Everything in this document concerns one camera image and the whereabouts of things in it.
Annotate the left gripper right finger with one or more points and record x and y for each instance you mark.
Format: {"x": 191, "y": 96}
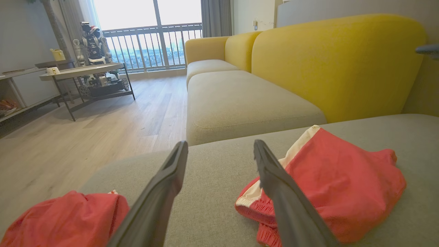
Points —
{"x": 291, "y": 212}

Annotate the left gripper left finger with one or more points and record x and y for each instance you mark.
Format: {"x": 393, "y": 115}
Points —
{"x": 154, "y": 206}

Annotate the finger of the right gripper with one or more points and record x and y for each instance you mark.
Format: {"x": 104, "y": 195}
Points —
{"x": 430, "y": 49}

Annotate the red shorts with white trim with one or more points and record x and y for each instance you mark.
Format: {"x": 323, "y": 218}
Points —
{"x": 343, "y": 185}

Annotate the red basketball jersey white sleeves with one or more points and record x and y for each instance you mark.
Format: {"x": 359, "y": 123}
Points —
{"x": 61, "y": 219}

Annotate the olive grey sofa backrest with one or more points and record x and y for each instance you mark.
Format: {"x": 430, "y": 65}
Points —
{"x": 423, "y": 89}

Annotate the large grey sofa ottoman cushion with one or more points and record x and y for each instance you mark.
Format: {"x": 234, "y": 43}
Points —
{"x": 212, "y": 178}

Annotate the large yellow sofa backrest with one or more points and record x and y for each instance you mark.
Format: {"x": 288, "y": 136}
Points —
{"x": 336, "y": 65}

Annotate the small grey sofa seat cushion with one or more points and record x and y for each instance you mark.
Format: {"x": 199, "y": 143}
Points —
{"x": 209, "y": 66}

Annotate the round table with black legs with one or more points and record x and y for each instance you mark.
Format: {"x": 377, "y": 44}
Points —
{"x": 82, "y": 70}

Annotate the yellow sofa armrest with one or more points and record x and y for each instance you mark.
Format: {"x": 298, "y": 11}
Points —
{"x": 204, "y": 49}

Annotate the narrow yellow sofa backrest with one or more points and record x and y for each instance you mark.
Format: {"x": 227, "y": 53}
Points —
{"x": 240, "y": 51}

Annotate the white cup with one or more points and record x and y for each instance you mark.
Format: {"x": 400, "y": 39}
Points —
{"x": 52, "y": 70}

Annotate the white black humanoid robot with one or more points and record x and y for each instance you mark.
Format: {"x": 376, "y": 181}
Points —
{"x": 92, "y": 48}

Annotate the low white shelf unit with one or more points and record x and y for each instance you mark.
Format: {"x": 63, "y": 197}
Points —
{"x": 31, "y": 85}

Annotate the metal balcony railing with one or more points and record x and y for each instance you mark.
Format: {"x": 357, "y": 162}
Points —
{"x": 151, "y": 29}

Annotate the stack of books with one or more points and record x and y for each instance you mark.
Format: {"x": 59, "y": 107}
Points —
{"x": 7, "y": 107}

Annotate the grey curtain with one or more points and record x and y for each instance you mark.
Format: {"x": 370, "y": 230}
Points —
{"x": 216, "y": 17}

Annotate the sheer white curtain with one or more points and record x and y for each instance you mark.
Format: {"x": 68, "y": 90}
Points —
{"x": 77, "y": 20}

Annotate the indoor tree trunk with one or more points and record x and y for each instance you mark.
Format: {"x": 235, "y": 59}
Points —
{"x": 55, "y": 27}

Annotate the white wall socket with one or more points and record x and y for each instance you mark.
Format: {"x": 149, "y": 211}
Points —
{"x": 255, "y": 24}

